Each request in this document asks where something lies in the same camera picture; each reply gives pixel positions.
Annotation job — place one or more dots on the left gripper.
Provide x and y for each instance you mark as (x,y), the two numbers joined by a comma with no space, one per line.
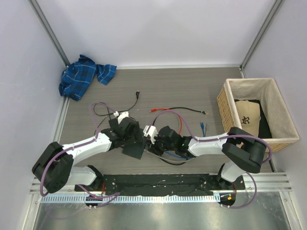
(136,137)

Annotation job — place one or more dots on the wicker basket with liner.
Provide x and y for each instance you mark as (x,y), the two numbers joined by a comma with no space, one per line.
(275,125)

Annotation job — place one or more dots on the black network switch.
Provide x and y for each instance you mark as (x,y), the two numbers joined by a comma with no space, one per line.
(135,150)

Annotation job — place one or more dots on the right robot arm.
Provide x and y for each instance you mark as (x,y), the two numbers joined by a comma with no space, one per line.
(244,151)

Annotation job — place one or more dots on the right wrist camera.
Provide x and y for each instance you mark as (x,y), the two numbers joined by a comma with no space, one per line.
(150,132)

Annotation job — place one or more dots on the blue plaid cloth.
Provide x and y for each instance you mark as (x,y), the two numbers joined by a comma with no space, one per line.
(78,76)

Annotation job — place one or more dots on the beige cap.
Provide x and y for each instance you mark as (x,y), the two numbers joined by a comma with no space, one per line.
(249,116)

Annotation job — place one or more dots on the black garment in basket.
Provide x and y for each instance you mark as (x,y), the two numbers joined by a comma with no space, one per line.
(264,130)

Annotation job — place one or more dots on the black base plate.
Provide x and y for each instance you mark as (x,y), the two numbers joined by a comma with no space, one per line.
(165,184)

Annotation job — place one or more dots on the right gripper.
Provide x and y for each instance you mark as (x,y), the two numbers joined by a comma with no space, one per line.
(153,147)

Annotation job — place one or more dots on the slotted cable duct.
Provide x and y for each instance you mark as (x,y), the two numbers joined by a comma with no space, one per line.
(83,198)

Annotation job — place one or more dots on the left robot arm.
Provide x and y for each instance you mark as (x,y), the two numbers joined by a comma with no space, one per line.
(56,167)

